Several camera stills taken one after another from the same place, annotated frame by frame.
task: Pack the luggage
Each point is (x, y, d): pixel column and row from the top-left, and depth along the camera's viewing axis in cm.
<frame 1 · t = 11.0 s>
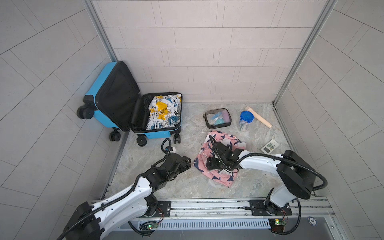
left hand: (191, 161, 80), fingers open
right hand: (209, 167, 85), fingers open
blue hard-shell suitcase: (117, 103, 85), point 25 cm above the table
white yellow blue patterned shirt: (164, 111, 107), point 5 cm above the table
pink navy patterned garment: (225, 177, 80), point 3 cm above the table
clear black-trimmed toiletry pouch: (217, 118, 108), point 2 cm above the table
clear jar with blue lid: (246, 117, 95), point 12 cm above the table
beige wooden handle: (257, 116, 108), point 2 cm above the table

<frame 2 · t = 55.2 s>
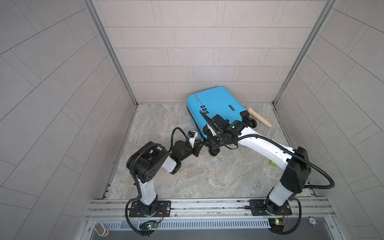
left hand: (206, 140, 87), fingers closed
right hand: (210, 144, 80), fingers open
blue hard-shell suitcase: (214, 101, 93), point 20 cm above the table
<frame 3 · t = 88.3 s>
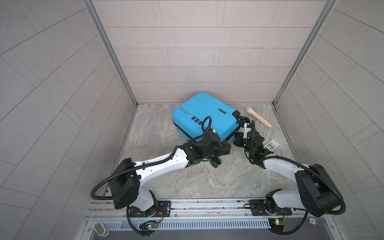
left hand: (229, 148, 74), fingers open
right hand: (233, 134, 89), fingers closed
blue hard-shell suitcase: (189, 114, 86), point 20 cm above the table
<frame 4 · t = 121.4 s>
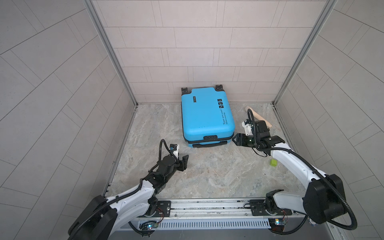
left hand: (187, 153, 84), fingers open
right hand: (235, 139, 84), fingers open
blue hard-shell suitcase: (207, 116, 88), point 18 cm above the table
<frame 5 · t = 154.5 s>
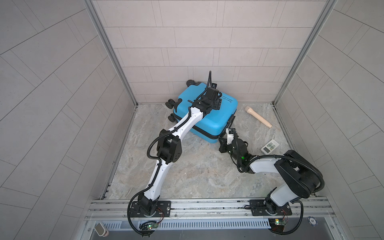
left hand: (216, 97, 93), fingers open
right hand: (217, 139, 89), fingers closed
blue hard-shell suitcase: (213, 122, 83), point 19 cm above the table
small white remote control: (270, 147, 93), point 2 cm above the table
